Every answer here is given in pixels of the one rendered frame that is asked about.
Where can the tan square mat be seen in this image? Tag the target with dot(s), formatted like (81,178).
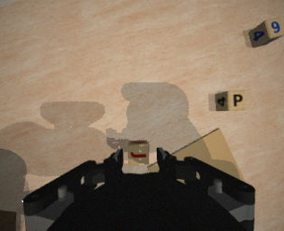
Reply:
(212,149)

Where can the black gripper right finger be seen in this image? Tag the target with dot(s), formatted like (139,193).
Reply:
(236,196)

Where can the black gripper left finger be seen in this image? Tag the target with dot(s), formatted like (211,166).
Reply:
(43,206)

